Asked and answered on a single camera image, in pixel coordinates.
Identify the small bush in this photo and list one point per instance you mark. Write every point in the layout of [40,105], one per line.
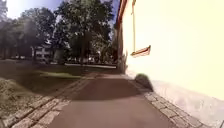
[144,81]

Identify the dark asphalt path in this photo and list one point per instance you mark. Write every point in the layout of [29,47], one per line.
[110,106]

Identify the group of large trees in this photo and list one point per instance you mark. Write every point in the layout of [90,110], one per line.
[80,26]

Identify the pale yellow building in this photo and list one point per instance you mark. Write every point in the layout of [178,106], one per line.
[180,46]

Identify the white building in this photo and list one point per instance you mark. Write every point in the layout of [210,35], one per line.
[42,52]

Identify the cobblestone edging strip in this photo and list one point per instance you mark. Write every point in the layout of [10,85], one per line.
[43,111]
[170,110]

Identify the grass lawn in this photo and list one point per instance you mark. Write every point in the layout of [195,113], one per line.
[23,80]

